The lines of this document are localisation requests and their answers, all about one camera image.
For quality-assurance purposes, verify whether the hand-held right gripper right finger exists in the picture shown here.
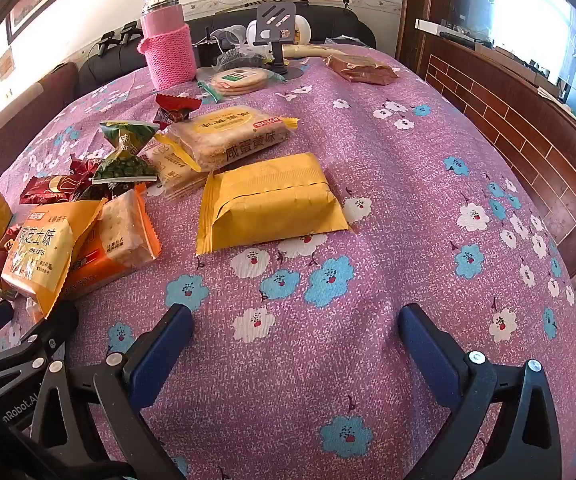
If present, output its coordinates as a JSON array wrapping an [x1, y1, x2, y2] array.
[[398, 303, 565, 480]]

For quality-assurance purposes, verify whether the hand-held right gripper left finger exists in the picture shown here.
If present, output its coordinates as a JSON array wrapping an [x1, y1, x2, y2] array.
[[30, 304, 195, 480]]

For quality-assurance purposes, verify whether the yellow biscuit packet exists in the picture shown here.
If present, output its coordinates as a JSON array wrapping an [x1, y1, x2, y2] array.
[[0, 199, 107, 320]]

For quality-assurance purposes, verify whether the orange soda cracker packet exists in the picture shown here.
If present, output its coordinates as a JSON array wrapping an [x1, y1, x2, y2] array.
[[60, 183, 162, 301]]

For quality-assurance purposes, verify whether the green pea packet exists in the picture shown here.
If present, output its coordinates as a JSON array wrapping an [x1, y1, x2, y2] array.
[[92, 121, 161, 184]]

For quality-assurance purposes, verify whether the small pale cracker packet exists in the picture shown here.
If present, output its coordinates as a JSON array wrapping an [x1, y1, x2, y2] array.
[[140, 140, 209, 198]]

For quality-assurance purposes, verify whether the large yellow packet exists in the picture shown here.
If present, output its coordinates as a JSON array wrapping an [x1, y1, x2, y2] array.
[[196, 152, 351, 256]]

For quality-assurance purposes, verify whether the clear rice cracker packet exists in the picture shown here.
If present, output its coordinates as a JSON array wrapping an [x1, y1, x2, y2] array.
[[168, 105, 299, 172]]

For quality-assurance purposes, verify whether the dark red candy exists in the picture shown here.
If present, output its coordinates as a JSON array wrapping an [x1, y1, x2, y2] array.
[[75, 185, 113, 203]]

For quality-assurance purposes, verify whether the long red snack packet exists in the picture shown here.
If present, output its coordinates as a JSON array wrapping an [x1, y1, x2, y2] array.
[[19, 175, 86, 206]]

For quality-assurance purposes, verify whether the purple floral tablecloth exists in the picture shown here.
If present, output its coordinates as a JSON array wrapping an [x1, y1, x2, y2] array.
[[0, 52, 576, 480]]

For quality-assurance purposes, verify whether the pink armchair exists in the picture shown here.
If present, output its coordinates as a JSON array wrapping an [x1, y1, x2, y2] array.
[[0, 62, 81, 188]]

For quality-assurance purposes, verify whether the wooden cabinet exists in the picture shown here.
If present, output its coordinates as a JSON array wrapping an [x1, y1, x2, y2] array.
[[400, 0, 576, 281]]

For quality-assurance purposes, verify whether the round crackers packet green label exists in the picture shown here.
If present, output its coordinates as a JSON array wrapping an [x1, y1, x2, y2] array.
[[198, 66, 287, 103]]

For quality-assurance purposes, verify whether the pink knitted thermos bottle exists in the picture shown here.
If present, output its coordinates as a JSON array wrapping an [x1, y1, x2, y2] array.
[[136, 0, 197, 92]]

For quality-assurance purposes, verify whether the brown snack packet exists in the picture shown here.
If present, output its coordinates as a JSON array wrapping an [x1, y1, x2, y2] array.
[[324, 53, 399, 86]]

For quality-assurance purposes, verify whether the plastic bag of dark bits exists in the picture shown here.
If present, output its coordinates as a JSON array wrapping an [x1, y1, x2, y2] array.
[[216, 50, 266, 73]]

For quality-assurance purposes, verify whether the small black box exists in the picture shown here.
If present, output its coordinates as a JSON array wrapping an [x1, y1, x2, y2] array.
[[195, 27, 221, 68]]

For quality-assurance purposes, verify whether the beige elongated object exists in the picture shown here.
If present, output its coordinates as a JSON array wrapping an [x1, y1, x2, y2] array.
[[280, 42, 349, 60]]

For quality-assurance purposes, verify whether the clear plastic cup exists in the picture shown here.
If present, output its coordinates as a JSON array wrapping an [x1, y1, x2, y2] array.
[[223, 25, 249, 53]]

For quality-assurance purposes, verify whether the black sofa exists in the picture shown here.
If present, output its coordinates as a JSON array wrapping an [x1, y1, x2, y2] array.
[[78, 2, 376, 96]]

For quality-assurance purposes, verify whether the white jar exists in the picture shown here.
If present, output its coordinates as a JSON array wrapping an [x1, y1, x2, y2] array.
[[246, 15, 313, 48]]

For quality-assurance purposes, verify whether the grey phone stand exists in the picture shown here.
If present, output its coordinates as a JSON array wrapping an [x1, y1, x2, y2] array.
[[255, 2, 305, 81]]

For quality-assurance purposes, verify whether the small wall plaque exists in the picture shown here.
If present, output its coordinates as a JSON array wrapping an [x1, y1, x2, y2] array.
[[0, 46, 16, 81]]

